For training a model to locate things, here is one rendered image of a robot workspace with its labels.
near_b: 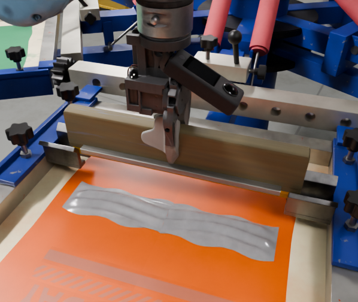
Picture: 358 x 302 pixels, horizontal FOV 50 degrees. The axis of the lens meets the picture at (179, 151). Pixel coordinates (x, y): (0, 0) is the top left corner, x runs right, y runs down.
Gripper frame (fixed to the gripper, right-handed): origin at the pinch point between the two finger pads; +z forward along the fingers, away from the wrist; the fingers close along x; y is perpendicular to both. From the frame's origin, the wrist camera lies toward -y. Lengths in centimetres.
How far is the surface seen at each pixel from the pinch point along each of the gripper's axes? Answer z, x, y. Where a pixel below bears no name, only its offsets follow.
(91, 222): 8.8, 11.9, 11.3
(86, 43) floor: 105, -261, 175
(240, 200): 8.6, -0.6, -11.2
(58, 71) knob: 0.9, -21.2, 36.0
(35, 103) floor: 105, -151, 157
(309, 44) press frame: 7, -71, -19
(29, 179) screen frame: 6.4, 8.2, 25.2
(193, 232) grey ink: 7.9, 9.4, -5.5
